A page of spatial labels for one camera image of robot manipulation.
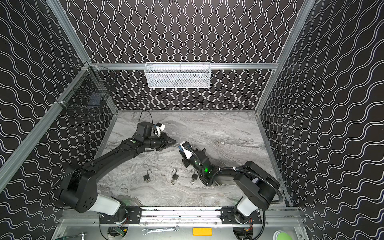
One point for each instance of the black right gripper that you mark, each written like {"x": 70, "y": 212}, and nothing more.
{"x": 192, "y": 157}

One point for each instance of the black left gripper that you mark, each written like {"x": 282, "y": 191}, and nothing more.
{"x": 162, "y": 142}

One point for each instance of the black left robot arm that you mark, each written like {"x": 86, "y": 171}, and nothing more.
{"x": 78, "y": 188}

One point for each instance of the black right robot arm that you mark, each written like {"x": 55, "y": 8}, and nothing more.
{"x": 260, "y": 189}

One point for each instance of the black padlock right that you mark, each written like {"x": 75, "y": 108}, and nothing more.
{"x": 194, "y": 176}

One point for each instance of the black padlock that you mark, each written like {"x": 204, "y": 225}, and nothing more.
{"x": 147, "y": 176}
{"x": 175, "y": 176}
{"x": 194, "y": 176}

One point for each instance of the black padlock middle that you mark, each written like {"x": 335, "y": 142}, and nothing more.
{"x": 175, "y": 176}

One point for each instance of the black padlock left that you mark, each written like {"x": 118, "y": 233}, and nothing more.
{"x": 147, "y": 176}

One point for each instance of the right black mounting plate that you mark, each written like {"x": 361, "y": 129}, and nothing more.
{"x": 230, "y": 215}

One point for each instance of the black mounting plate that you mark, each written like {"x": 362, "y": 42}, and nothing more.
{"x": 230, "y": 215}
{"x": 131, "y": 215}

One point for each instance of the yellow label plate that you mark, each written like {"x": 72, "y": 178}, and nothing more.
{"x": 202, "y": 232}

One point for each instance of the silver combination wrench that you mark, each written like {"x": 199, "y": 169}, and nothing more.
{"x": 147, "y": 231}

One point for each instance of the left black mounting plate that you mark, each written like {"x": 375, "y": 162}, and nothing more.
{"x": 131, "y": 215}

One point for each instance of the green round button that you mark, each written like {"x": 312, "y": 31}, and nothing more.
{"x": 281, "y": 235}

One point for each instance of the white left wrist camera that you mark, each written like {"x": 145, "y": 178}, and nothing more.
{"x": 158, "y": 129}

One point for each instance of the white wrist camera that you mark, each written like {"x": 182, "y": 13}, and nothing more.
{"x": 186, "y": 148}
{"x": 158, "y": 129}

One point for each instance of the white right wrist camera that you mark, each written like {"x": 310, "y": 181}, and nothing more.
{"x": 186, "y": 148}

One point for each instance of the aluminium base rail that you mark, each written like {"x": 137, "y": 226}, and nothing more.
{"x": 165, "y": 216}

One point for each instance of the white wire mesh basket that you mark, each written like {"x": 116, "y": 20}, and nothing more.
{"x": 178, "y": 75}

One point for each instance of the black wire mesh basket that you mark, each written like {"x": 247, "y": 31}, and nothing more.
{"x": 90, "y": 100}

